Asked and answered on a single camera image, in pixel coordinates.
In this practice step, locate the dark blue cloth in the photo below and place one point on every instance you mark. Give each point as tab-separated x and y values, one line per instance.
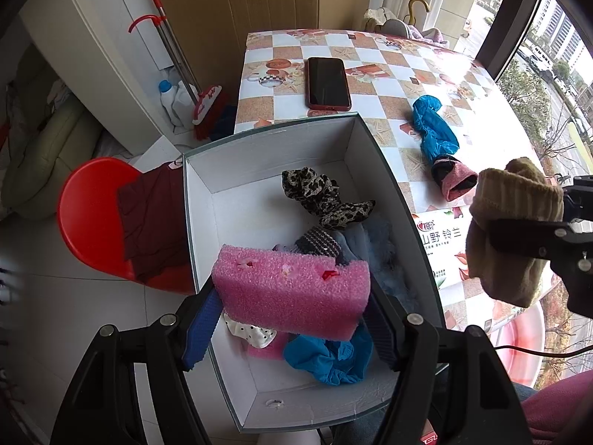
228	120

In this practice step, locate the white cabinet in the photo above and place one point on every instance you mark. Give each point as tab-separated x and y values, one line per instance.
92	32

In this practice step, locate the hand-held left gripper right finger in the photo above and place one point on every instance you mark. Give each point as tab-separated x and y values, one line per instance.
382	333

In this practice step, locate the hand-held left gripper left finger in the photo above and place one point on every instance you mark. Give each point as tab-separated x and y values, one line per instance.
199	329

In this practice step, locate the grey white storage box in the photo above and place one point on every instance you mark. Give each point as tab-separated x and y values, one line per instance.
241	167

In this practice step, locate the flower printed carton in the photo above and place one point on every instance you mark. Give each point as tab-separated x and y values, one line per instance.
440	241

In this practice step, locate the leopard print scrunchie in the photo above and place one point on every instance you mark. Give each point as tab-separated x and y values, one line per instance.
305	187

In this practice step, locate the white bottle with blue cap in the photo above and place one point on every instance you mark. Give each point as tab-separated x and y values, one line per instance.
167	102

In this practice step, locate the pink plastic basin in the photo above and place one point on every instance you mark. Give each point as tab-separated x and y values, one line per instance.
523	338

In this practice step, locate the person's pink clothing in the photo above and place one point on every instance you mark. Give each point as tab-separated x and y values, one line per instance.
560	412

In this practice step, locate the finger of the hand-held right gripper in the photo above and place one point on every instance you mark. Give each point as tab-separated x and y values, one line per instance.
528	238

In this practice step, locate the grey chair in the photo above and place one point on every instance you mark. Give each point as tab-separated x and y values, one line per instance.
396	28

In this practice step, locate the red plastic chair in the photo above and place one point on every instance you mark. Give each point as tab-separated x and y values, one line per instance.
88	204

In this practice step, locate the smartphone in red case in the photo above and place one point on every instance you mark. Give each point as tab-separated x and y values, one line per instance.
328	83

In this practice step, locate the dark red cloth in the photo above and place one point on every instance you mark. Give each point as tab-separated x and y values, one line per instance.
153	222

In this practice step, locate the red mop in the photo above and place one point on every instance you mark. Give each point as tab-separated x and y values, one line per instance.
211	106

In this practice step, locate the light blue fluffy scrunchie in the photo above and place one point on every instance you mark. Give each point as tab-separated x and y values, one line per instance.
384	259

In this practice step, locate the white detergent bottle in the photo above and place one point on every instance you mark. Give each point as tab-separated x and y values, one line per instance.
185	102

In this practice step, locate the checkered printed tablecloth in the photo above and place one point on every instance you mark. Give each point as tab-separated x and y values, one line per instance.
384	74

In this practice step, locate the beige sofa cushion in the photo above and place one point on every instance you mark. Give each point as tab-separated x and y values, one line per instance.
46	148

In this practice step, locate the pink foam sponge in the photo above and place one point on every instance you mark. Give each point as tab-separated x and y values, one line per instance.
292	296

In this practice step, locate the lilac cloth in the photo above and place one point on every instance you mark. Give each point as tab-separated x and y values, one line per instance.
435	37

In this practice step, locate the beige knitted sock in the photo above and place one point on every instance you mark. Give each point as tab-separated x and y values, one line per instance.
509	194

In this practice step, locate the blue mesh shoe cover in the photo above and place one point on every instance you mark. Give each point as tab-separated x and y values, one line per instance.
319	359
435	134

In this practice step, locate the dark window frame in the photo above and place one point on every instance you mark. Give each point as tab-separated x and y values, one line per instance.
509	18

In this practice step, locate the white polka dot scrunchie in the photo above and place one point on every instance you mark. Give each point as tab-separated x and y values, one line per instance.
250	333

